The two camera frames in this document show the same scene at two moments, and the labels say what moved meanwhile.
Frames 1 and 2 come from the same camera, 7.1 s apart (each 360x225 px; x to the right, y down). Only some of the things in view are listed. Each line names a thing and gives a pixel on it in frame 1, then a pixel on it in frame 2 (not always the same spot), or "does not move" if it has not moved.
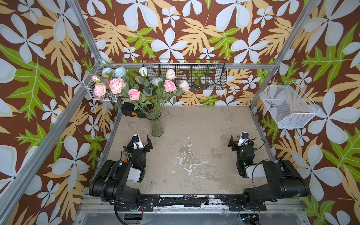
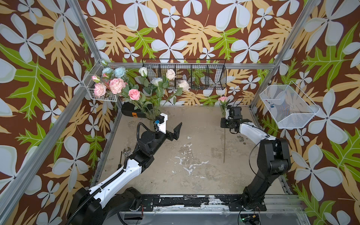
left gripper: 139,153 -> 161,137
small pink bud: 95,78 does not move
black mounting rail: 236,202 does not move
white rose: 143,71 does not move
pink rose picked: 169,86 -> 223,102
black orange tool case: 128,109 does not move
